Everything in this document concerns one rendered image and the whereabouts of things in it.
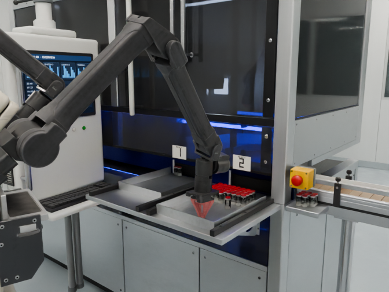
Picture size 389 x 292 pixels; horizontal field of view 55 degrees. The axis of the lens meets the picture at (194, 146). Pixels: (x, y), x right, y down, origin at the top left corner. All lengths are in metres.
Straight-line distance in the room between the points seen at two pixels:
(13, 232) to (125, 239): 1.27
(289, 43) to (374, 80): 4.67
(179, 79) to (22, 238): 0.55
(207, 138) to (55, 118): 0.48
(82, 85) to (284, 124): 0.82
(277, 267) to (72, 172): 1.07
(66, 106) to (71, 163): 1.13
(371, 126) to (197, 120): 5.13
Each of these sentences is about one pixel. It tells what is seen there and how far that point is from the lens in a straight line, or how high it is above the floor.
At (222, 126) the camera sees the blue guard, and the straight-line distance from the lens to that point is 1.57.
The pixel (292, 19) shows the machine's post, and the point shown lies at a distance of 1.42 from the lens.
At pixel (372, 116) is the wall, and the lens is 6.07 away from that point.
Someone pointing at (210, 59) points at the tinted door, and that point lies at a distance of 1.61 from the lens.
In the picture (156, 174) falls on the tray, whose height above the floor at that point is 0.90.
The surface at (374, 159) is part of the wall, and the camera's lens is 6.15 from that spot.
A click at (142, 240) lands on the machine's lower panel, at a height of 0.50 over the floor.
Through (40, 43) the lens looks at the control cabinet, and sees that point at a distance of 1.84.
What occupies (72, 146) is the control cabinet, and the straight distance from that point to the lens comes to 1.94.
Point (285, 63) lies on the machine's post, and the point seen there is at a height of 1.42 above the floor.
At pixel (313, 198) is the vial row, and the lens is 1.50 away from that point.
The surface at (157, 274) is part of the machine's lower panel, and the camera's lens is 2.09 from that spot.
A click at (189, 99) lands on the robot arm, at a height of 1.31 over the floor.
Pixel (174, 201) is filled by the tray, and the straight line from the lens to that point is 1.44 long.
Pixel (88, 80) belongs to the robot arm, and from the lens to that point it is 0.84.
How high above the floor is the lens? 1.38
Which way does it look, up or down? 11 degrees down
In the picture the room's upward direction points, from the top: straight up
